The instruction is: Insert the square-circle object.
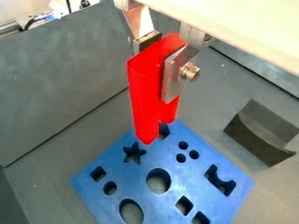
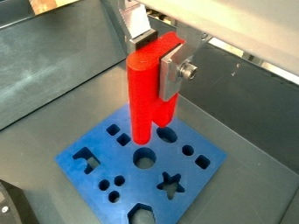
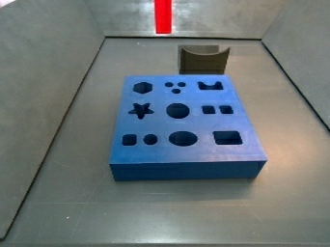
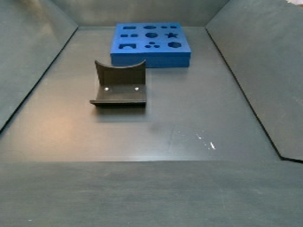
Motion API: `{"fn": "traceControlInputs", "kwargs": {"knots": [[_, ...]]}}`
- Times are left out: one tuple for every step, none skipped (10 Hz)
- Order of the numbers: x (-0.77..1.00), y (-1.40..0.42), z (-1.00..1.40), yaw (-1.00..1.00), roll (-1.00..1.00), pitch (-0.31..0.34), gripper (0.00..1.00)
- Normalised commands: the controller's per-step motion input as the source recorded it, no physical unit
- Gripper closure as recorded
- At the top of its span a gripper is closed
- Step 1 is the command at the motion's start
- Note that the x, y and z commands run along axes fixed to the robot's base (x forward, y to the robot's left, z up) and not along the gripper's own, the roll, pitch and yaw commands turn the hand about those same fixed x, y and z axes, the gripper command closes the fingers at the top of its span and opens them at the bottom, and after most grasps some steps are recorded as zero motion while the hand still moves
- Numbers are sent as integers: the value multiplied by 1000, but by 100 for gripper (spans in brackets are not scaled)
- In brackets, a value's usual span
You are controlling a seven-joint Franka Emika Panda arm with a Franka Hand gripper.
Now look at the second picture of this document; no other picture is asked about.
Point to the blue shape-sorter board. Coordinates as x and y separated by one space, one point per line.
121 177

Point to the red square-circle peg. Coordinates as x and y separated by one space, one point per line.
148 109

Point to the black device at corner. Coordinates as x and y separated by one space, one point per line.
15 207

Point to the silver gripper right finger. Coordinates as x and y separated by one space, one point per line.
176 65

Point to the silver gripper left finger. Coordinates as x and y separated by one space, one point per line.
139 32

